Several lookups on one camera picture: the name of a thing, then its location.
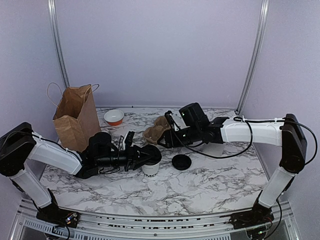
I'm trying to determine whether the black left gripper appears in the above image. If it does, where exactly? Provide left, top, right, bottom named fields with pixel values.
left=96, top=143, right=154, bottom=172

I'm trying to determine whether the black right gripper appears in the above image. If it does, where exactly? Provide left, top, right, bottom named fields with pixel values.
left=156, top=125, right=201, bottom=149

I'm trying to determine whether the white paper coffee cup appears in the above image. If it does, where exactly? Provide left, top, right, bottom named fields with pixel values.
left=141, top=162, right=160, bottom=179

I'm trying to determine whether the brown paper bag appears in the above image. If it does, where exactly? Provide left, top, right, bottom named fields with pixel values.
left=46, top=82, right=101, bottom=152

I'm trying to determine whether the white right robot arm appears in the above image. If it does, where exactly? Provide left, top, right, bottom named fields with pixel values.
left=163, top=102, right=308, bottom=224

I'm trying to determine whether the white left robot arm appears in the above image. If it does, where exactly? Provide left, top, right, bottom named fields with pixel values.
left=0, top=122, right=162, bottom=223

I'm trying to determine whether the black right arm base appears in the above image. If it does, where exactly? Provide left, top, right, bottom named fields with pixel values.
left=229, top=199, right=275, bottom=230

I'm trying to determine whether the black plastic cup lid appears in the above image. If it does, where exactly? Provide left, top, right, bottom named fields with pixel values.
left=171, top=154, right=192, bottom=171

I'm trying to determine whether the white cylindrical utensil holder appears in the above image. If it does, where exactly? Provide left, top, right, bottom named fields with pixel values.
left=202, top=143, right=225, bottom=157

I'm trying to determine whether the orange white bowl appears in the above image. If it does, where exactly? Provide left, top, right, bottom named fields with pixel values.
left=103, top=109, right=125, bottom=126

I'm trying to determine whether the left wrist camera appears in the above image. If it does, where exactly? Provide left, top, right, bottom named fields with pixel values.
left=119, top=131, right=135, bottom=150

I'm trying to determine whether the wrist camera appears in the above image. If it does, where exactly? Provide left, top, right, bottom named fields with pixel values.
left=119, top=131, right=135, bottom=150
left=164, top=110, right=181, bottom=131

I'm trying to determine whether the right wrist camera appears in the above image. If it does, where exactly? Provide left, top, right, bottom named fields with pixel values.
left=164, top=110, right=181, bottom=131

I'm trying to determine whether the aluminium front rail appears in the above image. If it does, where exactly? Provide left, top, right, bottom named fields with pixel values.
left=8, top=199, right=301, bottom=240

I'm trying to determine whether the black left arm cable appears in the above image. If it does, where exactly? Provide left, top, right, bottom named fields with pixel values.
left=2, top=131, right=121, bottom=175

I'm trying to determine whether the right aluminium frame post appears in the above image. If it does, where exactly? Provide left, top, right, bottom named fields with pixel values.
left=236, top=0, right=270, bottom=113

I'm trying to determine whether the aluminium frame post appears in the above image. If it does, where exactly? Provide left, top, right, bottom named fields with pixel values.
left=236, top=0, right=270, bottom=113
left=47, top=0, right=70, bottom=88

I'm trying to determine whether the left aluminium frame post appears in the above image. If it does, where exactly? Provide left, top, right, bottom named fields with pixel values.
left=47, top=0, right=70, bottom=88

